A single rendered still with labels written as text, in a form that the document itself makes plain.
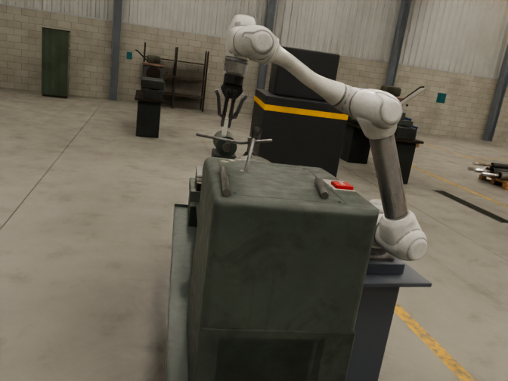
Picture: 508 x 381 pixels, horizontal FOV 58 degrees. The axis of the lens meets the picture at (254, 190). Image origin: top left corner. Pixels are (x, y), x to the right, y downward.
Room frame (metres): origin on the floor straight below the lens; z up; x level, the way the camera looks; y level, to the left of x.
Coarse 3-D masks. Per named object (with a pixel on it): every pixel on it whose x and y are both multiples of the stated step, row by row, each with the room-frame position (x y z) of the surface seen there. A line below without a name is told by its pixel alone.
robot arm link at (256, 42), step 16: (240, 32) 1.62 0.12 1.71; (256, 32) 1.56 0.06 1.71; (240, 48) 1.61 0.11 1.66; (256, 48) 1.55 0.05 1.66; (272, 48) 1.57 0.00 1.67; (288, 64) 1.67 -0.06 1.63; (304, 64) 1.77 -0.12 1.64; (304, 80) 1.81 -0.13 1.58; (320, 80) 1.87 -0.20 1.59; (336, 96) 1.89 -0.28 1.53
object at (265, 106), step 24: (288, 48) 6.91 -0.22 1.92; (288, 72) 6.91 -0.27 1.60; (336, 72) 7.00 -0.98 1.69; (264, 96) 6.74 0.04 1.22; (288, 96) 6.93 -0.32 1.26; (312, 96) 6.96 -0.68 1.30; (264, 120) 6.48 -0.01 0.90; (288, 120) 6.52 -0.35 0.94; (312, 120) 6.56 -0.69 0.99; (336, 120) 6.60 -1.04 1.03; (264, 144) 6.48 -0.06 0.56; (288, 144) 6.52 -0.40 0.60; (312, 144) 6.56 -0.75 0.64; (336, 144) 6.60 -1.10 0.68; (336, 168) 6.61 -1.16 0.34
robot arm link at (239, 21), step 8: (240, 16) 1.74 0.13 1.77; (248, 16) 1.74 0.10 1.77; (232, 24) 1.74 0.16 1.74; (240, 24) 1.72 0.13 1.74; (248, 24) 1.73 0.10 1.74; (232, 32) 1.72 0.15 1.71; (232, 40) 1.69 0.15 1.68; (232, 48) 1.71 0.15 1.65; (232, 56) 1.73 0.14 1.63; (240, 56) 1.72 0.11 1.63
